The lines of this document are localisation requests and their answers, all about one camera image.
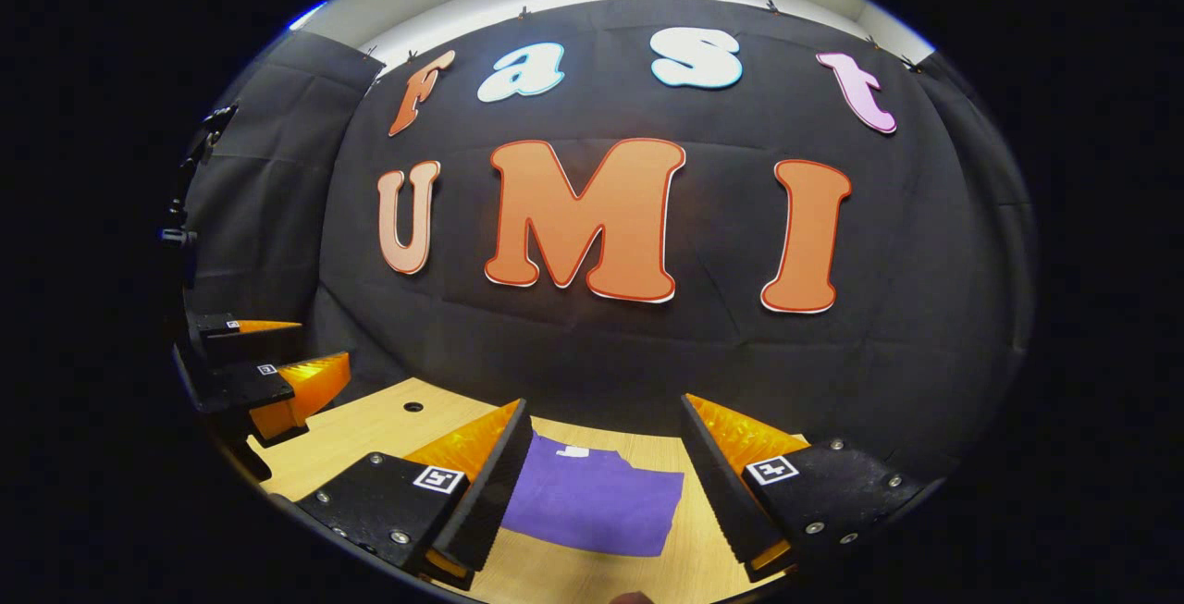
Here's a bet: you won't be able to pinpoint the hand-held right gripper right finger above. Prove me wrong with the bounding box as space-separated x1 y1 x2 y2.
680 393 946 585

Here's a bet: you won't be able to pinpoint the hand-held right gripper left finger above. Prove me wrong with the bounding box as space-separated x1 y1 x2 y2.
294 399 536 592

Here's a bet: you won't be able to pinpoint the purple shirt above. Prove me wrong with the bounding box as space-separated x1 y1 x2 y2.
499 433 687 559

